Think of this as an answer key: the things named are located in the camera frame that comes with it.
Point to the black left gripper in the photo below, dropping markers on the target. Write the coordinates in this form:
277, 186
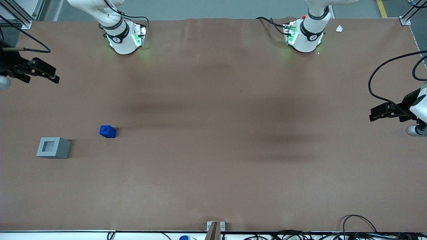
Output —
404, 107

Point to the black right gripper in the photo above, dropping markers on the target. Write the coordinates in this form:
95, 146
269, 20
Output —
9, 63

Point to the blue plastic part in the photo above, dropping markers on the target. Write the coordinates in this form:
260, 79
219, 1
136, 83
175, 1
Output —
107, 132

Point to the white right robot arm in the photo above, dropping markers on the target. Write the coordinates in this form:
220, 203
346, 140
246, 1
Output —
123, 41

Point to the gray square base block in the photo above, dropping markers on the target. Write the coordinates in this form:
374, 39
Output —
55, 148

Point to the white paper scrap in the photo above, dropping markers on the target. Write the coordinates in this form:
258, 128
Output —
339, 28

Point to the brown paper table cover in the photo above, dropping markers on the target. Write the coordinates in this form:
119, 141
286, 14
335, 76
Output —
213, 133

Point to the blue round cap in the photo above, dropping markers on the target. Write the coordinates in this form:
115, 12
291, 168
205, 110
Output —
183, 238

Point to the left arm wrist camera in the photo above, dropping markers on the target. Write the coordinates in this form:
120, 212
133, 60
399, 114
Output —
415, 130

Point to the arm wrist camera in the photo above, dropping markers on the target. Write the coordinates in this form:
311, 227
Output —
415, 130
4, 82

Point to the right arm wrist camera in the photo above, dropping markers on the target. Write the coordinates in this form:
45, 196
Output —
4, 82

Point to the aluminum frame profile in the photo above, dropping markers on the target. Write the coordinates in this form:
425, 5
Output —
20, 15
409, 15

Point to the gray metal bracket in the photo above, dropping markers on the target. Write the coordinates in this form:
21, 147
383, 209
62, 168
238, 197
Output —
209, 226

